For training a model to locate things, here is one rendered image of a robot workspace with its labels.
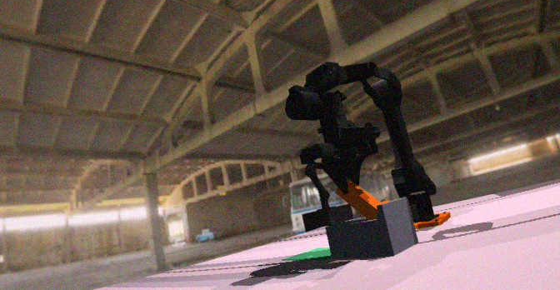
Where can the orange l-shaped part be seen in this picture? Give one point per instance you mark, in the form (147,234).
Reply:
(360,200)

